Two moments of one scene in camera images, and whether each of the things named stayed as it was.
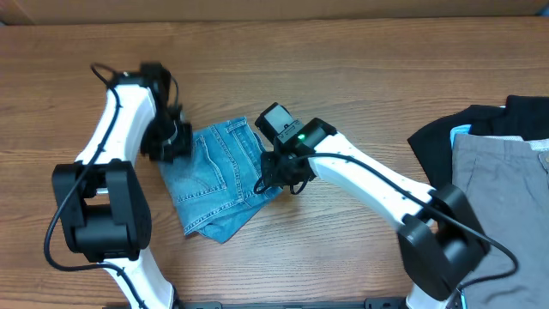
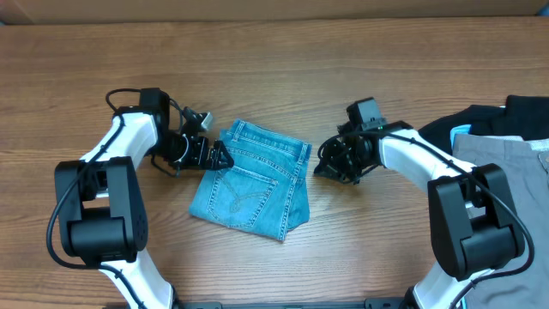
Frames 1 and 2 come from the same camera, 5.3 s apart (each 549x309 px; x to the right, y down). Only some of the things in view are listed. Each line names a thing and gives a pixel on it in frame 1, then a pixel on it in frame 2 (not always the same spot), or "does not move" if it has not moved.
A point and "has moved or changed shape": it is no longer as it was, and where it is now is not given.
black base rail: [370, 303] does not move
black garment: [527, 117] does not move
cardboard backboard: [77, 12] does not move
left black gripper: [182, 148] -> [199, 160]
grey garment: [511, 180] does not move
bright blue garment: [460, 130] does not move
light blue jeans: [215, 190] has moved or changed shape
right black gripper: [272, 178] -> [328, 166]
